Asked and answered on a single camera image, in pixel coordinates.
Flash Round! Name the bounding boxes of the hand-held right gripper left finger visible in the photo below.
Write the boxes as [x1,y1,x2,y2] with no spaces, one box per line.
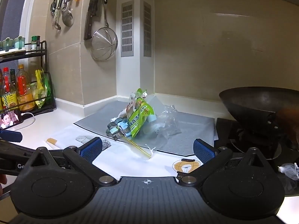
[23,137,117,187]

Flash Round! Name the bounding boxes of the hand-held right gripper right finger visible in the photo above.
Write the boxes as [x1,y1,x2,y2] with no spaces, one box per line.
[176,138,276,187]

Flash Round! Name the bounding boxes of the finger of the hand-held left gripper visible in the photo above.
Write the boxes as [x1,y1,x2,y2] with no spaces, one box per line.
[0,129,23,143]

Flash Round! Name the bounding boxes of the green snack bag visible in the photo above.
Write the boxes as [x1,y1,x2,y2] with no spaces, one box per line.
[121,88,155,139]

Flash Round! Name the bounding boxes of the white tissue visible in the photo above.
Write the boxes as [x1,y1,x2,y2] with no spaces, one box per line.
[278,162,299,181]

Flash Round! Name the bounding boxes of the person's left hand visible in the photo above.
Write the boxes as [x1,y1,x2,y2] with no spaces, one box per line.
[0,174,11,196]

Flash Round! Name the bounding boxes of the smartphone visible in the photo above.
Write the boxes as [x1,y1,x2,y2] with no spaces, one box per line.
[0,108,24,130]

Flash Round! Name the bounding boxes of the grey counter mat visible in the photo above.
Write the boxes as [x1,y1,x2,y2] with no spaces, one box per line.
[73,100,216,156]

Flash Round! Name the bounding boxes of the white printed mat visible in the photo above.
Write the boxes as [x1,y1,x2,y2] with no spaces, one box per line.
[44,124,204,178]

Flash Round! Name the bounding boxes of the black gas stove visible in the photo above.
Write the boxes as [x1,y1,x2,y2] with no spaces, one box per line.
[214,118,299,197]

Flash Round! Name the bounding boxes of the red cap sauce bottle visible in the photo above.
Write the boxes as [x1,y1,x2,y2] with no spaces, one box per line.
[1,67,17,110]

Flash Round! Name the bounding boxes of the clear plastic bag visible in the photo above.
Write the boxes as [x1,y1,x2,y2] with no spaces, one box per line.
[145,105,182,150]

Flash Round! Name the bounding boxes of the bamboo skewers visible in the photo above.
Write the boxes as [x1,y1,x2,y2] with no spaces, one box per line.
[116,133,156,160]

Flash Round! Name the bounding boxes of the orange cap oil bottle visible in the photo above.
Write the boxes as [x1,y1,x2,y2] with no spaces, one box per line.
[16,64,36,112]

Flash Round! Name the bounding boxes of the green seasoning packets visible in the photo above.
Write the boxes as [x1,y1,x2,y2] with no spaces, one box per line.
[35,69,52,108]

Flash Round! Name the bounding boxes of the dark glass bottle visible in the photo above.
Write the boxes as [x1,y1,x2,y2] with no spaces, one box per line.
[10,69,18,91]

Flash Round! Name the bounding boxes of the black wok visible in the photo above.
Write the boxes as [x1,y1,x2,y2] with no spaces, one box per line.
[219,87,299,150]

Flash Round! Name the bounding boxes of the teal condiment jar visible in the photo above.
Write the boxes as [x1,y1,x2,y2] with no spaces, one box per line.
[14,35,26,50]
[1,37,13,51]

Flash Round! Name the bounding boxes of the green lid spice jar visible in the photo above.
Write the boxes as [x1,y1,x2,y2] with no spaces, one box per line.
[31,35,41,51]

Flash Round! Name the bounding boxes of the metal mesh strainer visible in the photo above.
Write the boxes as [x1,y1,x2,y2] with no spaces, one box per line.
[90,0,118,62]

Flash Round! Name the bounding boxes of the window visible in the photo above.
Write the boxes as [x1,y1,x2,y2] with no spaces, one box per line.
[0,0,31,41]

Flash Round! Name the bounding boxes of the hanging metal utensil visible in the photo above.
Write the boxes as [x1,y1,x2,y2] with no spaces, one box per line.
[51,0,65,30]

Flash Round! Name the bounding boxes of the metal ladle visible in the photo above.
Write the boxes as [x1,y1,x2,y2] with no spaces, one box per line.
[61,0,74,27]

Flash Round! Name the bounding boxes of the white charging cable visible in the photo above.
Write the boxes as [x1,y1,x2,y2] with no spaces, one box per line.
[14,112,36,130]

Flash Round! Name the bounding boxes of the black wire spice rack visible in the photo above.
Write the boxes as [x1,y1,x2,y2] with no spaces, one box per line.
[0,41,56,116]

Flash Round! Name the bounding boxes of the wide grey wall vent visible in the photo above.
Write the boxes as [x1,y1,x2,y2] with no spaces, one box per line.
[121,1,135,58]

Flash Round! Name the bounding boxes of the wooden handle cleaver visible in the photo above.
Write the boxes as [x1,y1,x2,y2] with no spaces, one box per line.
[84,0,100,41]

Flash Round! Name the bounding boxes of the narrow grey wall vent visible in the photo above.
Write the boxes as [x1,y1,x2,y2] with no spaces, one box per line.
[143,1,152,58]

